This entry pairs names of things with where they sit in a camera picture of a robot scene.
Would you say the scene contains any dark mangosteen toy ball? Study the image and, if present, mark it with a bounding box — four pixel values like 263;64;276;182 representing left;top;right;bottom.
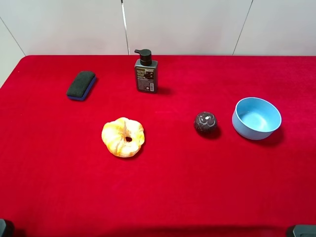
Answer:
194;112;218;134

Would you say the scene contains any peeled orange toy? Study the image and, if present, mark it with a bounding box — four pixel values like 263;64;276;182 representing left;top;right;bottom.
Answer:
101;117;145;158

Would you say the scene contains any dark grey pump bottle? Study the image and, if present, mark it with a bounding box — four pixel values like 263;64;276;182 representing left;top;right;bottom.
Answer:
134;49;158;93

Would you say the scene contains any black blue whiteboard eraser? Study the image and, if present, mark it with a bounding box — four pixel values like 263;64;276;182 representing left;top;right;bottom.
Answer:
66;71;96;101

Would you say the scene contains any light blue bowl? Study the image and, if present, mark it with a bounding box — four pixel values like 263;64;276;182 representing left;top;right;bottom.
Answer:
232;97;282;141

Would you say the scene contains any red velvet tablecloth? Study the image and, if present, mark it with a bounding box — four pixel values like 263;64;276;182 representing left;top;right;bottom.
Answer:
0;55;316;237

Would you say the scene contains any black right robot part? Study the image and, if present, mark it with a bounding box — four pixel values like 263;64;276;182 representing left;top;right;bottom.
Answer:
286;225;316;237

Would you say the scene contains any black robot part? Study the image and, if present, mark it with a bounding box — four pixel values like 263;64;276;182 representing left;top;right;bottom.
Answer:
286;225;316;237
0;219;14;237

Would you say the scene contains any black left robot part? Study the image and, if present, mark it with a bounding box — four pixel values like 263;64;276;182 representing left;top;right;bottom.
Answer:
0;219;14;237

